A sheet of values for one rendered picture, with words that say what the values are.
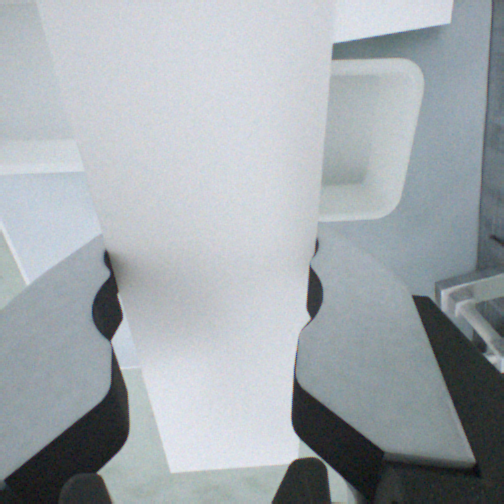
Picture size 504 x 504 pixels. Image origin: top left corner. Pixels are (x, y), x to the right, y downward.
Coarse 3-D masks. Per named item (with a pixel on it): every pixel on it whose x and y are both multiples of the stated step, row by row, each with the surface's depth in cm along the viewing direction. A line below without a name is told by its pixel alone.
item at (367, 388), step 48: (336, 240) 10; (336, 288) 8; (384, 288) 8; (336, 336) 7; (384, 336) 7; (336, 384) 6; (384, 384) 6; (432, 384) 6; (336, 432) 6; (384, 432) 5; (432, 432) 5
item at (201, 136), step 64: (64, 0) 7; (128, 0) 7; (192, 0) 7; (256, 0) 7; (320, 0) 7; (64, 64) 8; (128, 64) 8; (192, 64) 8; (256, 64) 8; (320, 64) 8; (128, 128) 8; (192, 128) 8; (256, 128) 9; (320, 128) 9; (128, 192) 9; (192, 192) 9; (256, 192) 9; (128, 256) 10; (192, 256) 10; (256, 256) 10; (128, 320) 11; (192, 320) 12; (256, 320) 12; (192, 384) 13; (256, 384) 14; (192, 448) 16; (256, 448) 16
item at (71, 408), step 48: (96, 240) 11; (48, 288) 9; (96, 288) 9; (0, 336) 7; (48, 336) 7; (96, 336) 7; (0, 384) 6; (48, 384) 6; (96, 384) 6; (0, 432) 5; (48, 432) 5; (96, 432) 6; (0, 480) 5; (48, 480) 5
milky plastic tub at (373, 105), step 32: (352, 64) 34; (384, 64) 34; (352, 96) 42; (384, 96) 41; (416, 96) 35; (352, 128) 44; (384, 128) 41; (352, 160) 46; (384, 160) 42; (320, 192) 46; (352, 192) 46; (384, 192) 43
